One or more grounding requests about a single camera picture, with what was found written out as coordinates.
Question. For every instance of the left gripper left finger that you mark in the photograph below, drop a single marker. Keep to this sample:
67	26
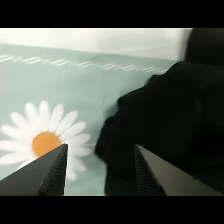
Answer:
43	175

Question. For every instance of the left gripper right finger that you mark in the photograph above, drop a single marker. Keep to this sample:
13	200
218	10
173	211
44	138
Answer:
163	180

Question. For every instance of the black garment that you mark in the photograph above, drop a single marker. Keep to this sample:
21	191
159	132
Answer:
166	110

